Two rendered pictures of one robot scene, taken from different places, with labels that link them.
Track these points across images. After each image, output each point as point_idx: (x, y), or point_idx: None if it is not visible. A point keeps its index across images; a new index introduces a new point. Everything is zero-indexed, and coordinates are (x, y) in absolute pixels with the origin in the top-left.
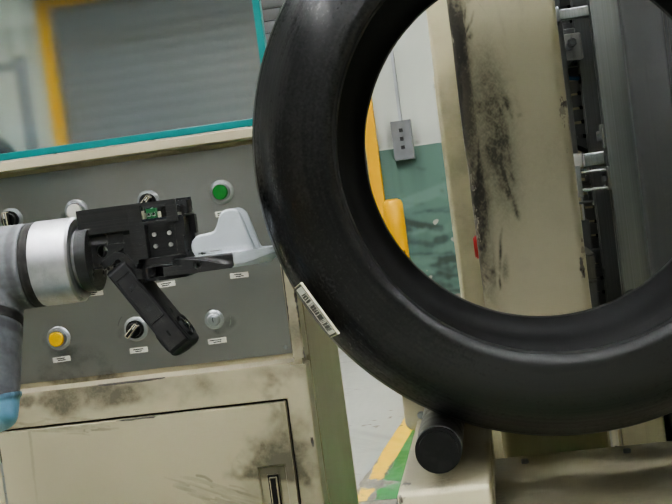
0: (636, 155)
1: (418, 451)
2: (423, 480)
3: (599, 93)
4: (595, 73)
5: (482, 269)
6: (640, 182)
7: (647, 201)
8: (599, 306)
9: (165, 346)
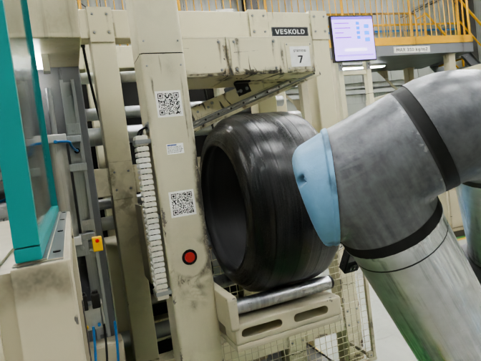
0: (98, 232)
1: (333, 281)
2: (325, 296)
3: (81, 205)
4: (77, 196)
5: (210, 261)
6: (102, 243)
7: (105, 251)
8: (225, 263)
9: (358, 266)
